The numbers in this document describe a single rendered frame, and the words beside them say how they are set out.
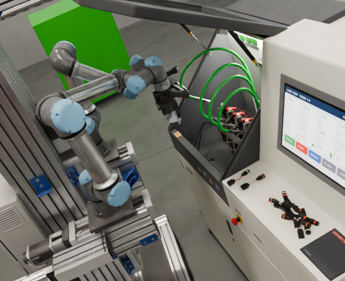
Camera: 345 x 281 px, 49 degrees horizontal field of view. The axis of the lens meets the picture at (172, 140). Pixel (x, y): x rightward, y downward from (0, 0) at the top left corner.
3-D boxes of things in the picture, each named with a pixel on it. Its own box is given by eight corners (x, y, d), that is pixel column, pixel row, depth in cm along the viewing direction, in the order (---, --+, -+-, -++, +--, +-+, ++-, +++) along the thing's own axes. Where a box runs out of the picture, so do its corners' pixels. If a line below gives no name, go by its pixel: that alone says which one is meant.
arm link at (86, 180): (102, 180, 186) (91, 159, 178) (119, 188, 176) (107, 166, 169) (83, 196, 180) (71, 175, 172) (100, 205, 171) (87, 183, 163)
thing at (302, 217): (265, 207, 161) (262, 197, 158) (285, 194, 163) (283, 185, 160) (301, 241, 142) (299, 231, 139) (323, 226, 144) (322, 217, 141)
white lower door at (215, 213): (203, 220, 285) (175, 150, 248) (205, 218, 286) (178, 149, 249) (251, 283, 232) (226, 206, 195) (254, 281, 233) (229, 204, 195)
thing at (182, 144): (177, 150, 247) (169, 131, 238) (183, 147, 248) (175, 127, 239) (226, 203, 196) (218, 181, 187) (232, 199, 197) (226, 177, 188)
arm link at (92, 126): (81, 149, 216) (70, 130, 208) (84, 136, 227) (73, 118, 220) (100, 143, 214) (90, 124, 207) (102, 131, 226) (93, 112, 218)
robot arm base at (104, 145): (88, 165, 219) (80, 152, 213) (86, 152, 231) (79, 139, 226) (112, 155, 220) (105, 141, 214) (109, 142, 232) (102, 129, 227)
